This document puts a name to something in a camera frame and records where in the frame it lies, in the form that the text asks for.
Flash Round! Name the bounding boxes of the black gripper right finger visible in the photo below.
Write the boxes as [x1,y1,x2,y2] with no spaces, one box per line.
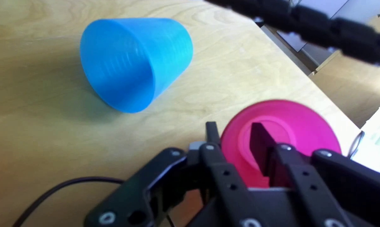
[250,122,380,227]

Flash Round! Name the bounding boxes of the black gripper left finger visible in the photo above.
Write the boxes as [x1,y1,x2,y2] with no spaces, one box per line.
[83,122,258,227]

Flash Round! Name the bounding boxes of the pink plastic cup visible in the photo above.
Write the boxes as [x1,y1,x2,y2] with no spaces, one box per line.
[220,99,344,190]

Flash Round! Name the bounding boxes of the blue plastic cup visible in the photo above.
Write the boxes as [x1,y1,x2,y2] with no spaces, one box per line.
[80,17,195,115]

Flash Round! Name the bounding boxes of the small light wood dresser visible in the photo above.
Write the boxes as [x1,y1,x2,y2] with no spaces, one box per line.
[311,12,380,128]

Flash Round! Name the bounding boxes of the thin black looped cable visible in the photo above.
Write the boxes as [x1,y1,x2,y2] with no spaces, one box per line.
[12,176,125,227]

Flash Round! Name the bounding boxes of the black corrugated cable hose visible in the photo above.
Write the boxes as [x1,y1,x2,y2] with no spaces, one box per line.
[203,0,380,71]

